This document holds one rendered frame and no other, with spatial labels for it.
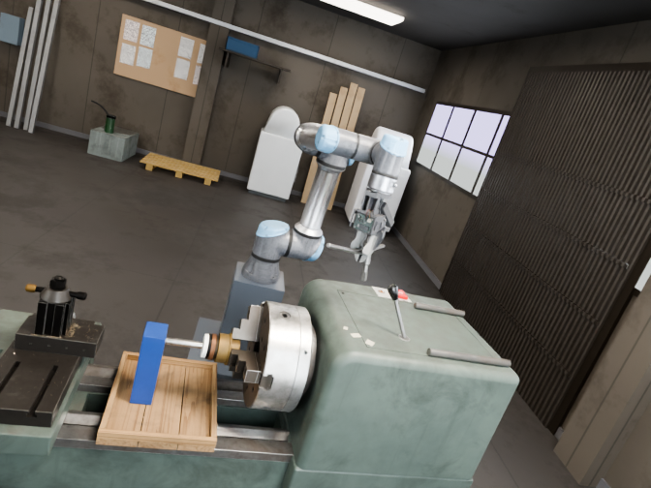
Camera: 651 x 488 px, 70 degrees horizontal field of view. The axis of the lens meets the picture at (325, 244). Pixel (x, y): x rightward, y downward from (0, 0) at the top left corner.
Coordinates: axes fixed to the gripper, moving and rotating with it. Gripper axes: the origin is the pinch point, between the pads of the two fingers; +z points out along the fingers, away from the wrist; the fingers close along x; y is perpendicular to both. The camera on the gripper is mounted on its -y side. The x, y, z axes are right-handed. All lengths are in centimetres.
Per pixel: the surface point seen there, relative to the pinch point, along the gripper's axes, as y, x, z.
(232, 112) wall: -512, -506, -20
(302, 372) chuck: 16.5, 0.5, 32.2
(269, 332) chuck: 20.2, -10.8, 24.6
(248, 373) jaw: 25.2, -10.9, 35.6
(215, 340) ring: 23.3, -25.6, 33.4
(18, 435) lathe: 66, -41, 54
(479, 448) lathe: -21, 48, 47
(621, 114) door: -308, 47, -108
